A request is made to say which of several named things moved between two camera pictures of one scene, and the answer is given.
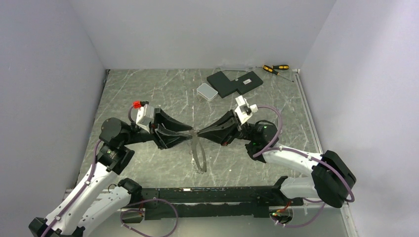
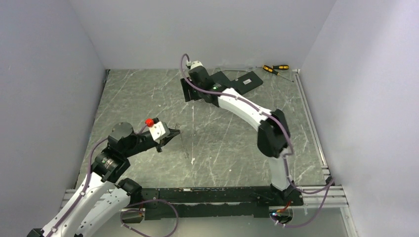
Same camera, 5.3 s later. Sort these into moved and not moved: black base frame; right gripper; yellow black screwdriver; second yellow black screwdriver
Moved: right gripper
Not moved: black base frame; second yellow black screwdriver; yellow black screwdriver
